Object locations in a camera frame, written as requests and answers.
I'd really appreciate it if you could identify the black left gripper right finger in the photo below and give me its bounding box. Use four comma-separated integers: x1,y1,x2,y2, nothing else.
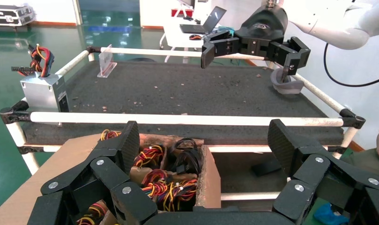
268,119,379,225

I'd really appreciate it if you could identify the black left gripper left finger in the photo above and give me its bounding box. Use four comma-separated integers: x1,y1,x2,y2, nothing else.
27,120,159,225

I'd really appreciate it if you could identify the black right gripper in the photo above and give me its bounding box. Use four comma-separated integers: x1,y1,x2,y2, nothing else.
201,5,312,84

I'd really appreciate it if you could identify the power supply with coloured wires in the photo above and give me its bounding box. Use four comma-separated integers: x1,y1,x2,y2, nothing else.
152,177,199,213
141,168,173,198
10,43,70,113
133,144,165,169
75,201,111,225
100,128,122,142

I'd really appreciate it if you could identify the black flat box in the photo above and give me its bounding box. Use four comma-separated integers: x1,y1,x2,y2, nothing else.
251,158,282,178

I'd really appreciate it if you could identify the cardboard box with dividers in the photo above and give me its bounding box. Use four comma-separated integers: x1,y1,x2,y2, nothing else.
0,133,223,225

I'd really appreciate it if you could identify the red box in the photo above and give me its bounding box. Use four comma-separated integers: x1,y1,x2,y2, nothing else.
171,8,194,19

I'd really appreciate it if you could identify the blue crumpled cloth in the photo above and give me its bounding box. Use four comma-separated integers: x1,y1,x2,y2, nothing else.
313,202,349,225

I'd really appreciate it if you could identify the grey translucent tape roll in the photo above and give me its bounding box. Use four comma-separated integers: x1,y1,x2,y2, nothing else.
270,68,305,95

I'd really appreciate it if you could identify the olive green trouser leg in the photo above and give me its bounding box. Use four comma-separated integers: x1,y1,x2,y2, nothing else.
341,148,379,174

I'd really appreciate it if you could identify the black laptop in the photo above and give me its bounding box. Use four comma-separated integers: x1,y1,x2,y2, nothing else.
180,6,227,35

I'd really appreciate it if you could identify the white office desk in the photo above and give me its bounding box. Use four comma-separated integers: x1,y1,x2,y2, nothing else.
159,15,249,63

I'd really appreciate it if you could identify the white-railed work table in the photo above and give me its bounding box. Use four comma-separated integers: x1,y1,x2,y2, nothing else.
0,45,366,202

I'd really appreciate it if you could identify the white-railed dark conveyor table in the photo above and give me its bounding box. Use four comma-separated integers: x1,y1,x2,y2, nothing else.
22,60,345,147

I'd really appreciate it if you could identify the clear acrylic sign holder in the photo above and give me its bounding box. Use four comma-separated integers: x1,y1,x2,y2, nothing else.
97,44,118,78

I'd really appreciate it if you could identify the black flight case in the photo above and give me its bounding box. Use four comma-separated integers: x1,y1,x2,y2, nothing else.
0,3,33,27

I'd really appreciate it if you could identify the power supply with black wires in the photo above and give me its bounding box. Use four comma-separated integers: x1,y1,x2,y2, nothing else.
169,137,203,175

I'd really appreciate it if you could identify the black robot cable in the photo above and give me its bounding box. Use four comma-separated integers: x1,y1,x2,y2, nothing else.
323,43,379,88

